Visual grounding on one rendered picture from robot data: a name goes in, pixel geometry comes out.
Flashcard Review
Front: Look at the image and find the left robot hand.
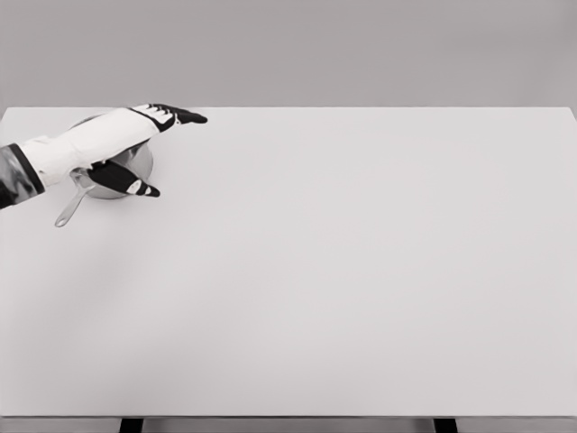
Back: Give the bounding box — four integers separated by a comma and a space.
65, 103, 209, 199

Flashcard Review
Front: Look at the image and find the silver metal pot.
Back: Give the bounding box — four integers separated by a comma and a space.
54, 115, 155, 228

